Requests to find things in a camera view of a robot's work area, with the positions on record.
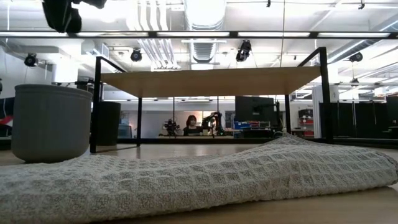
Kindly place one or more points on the large grey ribbed mug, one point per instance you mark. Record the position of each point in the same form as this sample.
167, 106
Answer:
49, 121

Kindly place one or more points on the black background robot arm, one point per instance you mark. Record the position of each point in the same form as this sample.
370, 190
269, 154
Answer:
214, 123
171, 127

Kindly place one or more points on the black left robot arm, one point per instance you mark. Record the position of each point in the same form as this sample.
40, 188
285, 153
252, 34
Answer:
93, 3

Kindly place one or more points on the black ceiling spotlight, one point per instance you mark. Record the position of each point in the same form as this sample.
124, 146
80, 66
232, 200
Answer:
136, 55
244, 50
356, 57
30, 59

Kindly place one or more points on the person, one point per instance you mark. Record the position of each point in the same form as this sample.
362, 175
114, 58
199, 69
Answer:
191, 126

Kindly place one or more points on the blue storage bin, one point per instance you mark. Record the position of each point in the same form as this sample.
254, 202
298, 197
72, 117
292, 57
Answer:
241, 125

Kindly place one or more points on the black computer monitor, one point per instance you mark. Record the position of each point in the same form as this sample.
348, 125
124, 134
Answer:
254, 109

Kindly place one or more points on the grey waffle-weave towel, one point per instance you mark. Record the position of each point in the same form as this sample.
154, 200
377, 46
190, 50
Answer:
199, 183

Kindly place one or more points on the red storage rack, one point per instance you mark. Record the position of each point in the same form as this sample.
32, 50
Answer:
306, 122

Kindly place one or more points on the black room partition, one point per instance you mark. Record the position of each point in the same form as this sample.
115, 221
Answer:
360, 119

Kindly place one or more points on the black overhead frame bar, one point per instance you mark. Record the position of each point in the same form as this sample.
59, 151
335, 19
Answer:
199, 34

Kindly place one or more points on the white ceiling air duct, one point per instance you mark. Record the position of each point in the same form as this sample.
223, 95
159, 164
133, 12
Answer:
203, 28

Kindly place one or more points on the wooden shelf with black frame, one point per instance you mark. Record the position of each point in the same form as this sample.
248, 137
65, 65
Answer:
211, 81

